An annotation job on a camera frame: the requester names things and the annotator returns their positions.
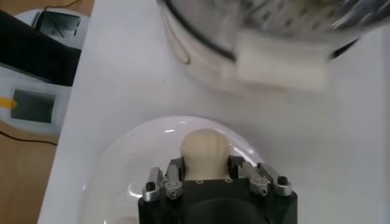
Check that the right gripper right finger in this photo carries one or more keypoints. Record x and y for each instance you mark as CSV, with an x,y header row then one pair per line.
x,y
256,178

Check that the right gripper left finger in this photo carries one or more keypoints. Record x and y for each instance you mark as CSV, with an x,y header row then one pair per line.
x,y
173,182

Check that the white round plate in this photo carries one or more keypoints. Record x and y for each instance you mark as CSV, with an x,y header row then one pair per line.
x,y
128,170

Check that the white black robot base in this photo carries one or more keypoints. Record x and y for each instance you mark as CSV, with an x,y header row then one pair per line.
x,y
30,54

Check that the cream electric cooker base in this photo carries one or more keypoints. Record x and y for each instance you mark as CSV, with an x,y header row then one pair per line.
x,y
274,61

